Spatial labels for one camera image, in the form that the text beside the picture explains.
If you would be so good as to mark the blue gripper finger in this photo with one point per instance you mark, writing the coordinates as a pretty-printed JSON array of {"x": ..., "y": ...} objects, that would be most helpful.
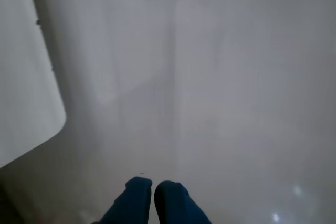
[
  {"x": 176, "y": 205},
  {"x": 131, "y": 203}
]

